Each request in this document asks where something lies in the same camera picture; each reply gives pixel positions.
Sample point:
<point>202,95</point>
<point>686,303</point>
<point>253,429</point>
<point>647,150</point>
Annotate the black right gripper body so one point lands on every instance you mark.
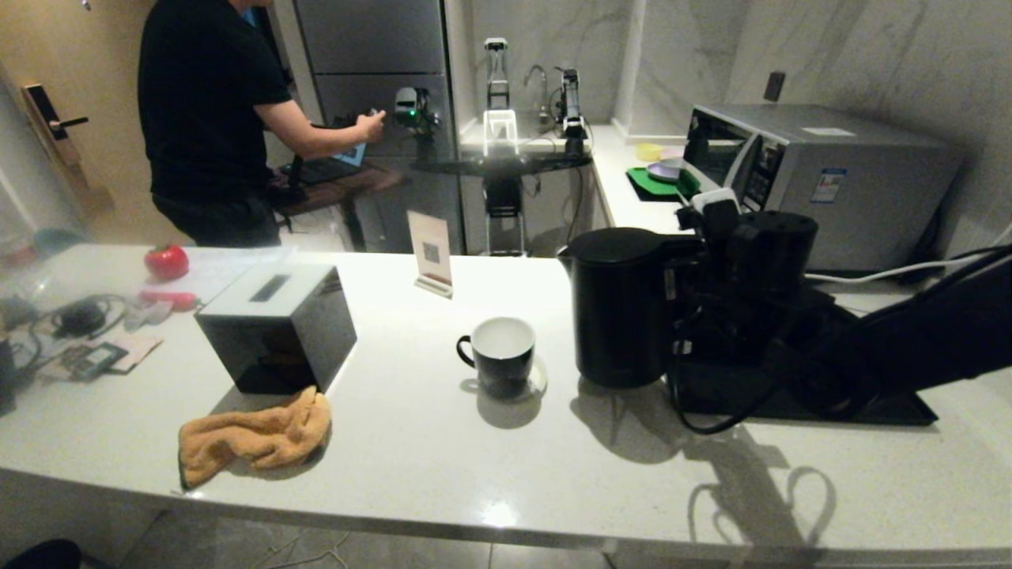
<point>779,261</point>

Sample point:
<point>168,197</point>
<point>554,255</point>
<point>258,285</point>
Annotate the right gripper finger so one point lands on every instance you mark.
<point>704,250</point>
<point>704,296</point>

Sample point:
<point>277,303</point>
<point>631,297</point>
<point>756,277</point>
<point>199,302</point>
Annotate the black electric kettle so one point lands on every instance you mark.
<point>617,316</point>

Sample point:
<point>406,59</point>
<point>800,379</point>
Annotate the black background robot arm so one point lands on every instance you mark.
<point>571,103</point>

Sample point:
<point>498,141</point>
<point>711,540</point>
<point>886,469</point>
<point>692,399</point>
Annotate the grey background robot arm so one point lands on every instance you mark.
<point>496,79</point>

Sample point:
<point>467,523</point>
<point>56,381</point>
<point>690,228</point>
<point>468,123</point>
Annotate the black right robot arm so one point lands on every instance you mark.
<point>933,340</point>

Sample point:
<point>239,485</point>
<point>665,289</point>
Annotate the green mat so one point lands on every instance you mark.
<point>648,183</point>

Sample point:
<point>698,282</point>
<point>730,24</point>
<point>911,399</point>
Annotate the purple plate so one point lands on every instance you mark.
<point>664,171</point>

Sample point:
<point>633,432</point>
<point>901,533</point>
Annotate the pink bowl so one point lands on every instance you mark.
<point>672,153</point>

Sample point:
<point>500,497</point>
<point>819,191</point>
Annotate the silver microwave oven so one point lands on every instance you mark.
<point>870,205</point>

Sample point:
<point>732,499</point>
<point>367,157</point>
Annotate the yellow bowl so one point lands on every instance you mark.
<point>647,152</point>

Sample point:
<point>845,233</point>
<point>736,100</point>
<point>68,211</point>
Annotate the black serving tray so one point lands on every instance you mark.
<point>909,412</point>

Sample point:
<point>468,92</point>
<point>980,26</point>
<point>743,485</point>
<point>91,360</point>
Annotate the black round tabletop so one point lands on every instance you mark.
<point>506,166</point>

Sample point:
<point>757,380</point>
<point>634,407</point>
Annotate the chrome faucet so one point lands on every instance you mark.
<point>545,103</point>

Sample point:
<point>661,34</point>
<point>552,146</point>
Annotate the black mug white inside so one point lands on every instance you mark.
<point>498,367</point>

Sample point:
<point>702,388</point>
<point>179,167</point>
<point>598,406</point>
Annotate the QR code table sign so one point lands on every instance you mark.
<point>431,245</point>

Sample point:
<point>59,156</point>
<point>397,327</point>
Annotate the black device green light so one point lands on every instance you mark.
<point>407,105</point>

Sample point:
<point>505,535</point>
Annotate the small wooden table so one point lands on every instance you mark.
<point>356,183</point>

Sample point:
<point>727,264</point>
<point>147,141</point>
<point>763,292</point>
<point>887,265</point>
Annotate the grey refrigerator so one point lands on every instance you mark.
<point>371,39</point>

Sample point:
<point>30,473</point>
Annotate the open laptop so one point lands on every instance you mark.
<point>316,170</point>

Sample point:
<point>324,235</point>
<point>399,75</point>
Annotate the black tissue box white lid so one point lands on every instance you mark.
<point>277,340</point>

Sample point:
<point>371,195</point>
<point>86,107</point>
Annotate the orange cloth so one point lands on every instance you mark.
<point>253,438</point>

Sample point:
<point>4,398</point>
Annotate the man in black shirt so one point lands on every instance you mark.
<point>205,95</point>

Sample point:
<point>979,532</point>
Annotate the red chili pepper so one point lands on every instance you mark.
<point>170,300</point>

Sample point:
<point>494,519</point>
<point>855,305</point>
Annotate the red tomato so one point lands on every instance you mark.
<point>167,262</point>

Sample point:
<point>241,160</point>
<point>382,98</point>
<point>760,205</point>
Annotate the crumpled white wrapper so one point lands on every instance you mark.
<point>146,316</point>

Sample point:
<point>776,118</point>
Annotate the dark green sachet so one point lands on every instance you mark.
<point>96,359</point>

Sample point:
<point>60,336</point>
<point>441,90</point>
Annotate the black computer mouse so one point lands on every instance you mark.
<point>79,320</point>

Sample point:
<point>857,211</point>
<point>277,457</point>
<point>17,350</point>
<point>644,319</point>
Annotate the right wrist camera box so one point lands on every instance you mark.
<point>718,213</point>

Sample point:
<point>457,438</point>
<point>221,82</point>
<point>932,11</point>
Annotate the dark wall socket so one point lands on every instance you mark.
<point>774,87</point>

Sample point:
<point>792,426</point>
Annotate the black table pedestal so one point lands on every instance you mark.
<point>504,197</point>

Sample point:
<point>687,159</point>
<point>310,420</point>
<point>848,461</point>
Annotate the white glowing frame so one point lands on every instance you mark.
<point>500,114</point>

